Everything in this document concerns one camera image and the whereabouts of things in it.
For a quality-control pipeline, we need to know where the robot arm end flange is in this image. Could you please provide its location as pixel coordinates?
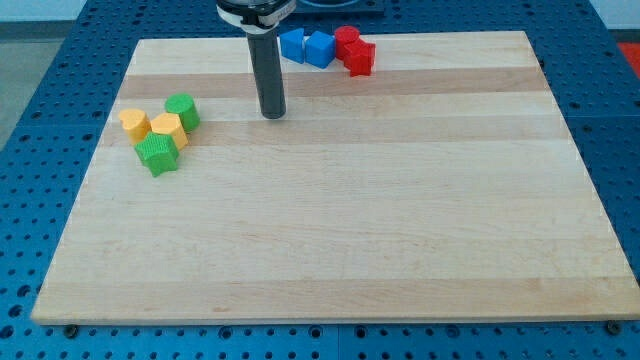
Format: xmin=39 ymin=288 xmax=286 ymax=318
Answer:
xmin=216 ymin=0 xmax=297 ymax=35

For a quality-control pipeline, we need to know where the red cylinder block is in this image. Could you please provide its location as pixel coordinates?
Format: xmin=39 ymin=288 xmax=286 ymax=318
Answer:
xmin=334 ymin=25 xmax=360 ymax=60

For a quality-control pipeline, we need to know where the green cylinder block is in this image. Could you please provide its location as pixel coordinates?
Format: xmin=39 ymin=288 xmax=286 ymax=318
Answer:
xmin=164 ymin=93 xmax=201 ymax=132

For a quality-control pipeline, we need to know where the yellow heart block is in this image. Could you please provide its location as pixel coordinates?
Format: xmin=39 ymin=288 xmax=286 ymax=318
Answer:
xmin=118 ymin=108 xmax=151 ymax=145

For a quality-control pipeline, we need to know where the light wooden board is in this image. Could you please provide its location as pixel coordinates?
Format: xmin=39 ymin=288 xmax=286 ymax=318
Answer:
xmin=32 ymin=31 xmax=639 ymax=326

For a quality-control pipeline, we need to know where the blue cube block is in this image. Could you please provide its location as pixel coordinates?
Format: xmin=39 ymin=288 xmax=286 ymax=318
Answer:
xmin=305 ymin=31 xmax=335 ymax=69

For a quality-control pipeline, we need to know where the dark grey cylindrical pointer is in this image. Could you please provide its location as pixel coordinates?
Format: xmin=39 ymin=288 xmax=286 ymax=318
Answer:
xmin=247 ymin=29 xmax=286 ymax=120

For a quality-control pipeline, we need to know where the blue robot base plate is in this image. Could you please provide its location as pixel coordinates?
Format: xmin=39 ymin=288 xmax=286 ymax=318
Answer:
xmin=294 ymin=0 xmax=385 ymax=14

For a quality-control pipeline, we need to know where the yellow hexagon block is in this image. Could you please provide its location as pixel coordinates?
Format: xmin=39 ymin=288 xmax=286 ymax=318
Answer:
xmin=150 ymin=113 xmax=188 ymax=150

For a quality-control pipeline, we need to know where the blue triangular block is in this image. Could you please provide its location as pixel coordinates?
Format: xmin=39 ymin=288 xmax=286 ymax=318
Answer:
xmin=279 ymin=28 xmax=305 ymax=64

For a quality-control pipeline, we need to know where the green star block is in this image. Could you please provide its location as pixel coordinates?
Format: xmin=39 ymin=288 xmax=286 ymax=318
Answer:
xmin=134 ymin=132 xmax=179 ymax=177

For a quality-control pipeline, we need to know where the red star block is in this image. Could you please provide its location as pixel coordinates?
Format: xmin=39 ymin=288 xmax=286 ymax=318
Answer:
xmin=344 ymin=39 xmax=376 ymax=77

